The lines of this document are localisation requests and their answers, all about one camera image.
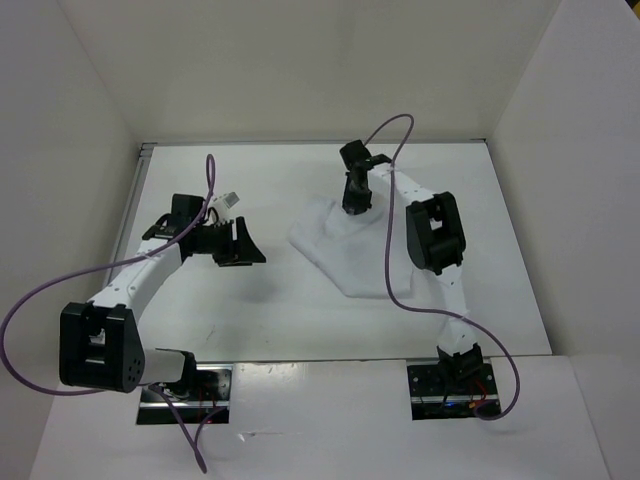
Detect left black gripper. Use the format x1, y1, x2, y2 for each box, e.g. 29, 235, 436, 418
191, 216, 266, 267

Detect white skirt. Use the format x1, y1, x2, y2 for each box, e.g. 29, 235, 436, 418
288, 196, 388, 299

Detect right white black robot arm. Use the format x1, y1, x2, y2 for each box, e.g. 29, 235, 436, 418
339, 140, 483, 393

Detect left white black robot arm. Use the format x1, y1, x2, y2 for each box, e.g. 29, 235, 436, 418
59, 192, 266, 400

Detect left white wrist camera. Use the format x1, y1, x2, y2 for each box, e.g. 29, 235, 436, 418
208, 192, 239, 224

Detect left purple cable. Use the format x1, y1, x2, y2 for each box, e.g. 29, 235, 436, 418
0, 153, 218, 474

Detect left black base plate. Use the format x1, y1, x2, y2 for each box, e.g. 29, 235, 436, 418
136, 363, 234, 425

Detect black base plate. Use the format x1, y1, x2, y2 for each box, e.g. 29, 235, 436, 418
406, 361, 502, 421
136, 363, 234, 425

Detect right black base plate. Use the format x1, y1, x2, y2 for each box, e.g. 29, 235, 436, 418
406, 361, 502, 421

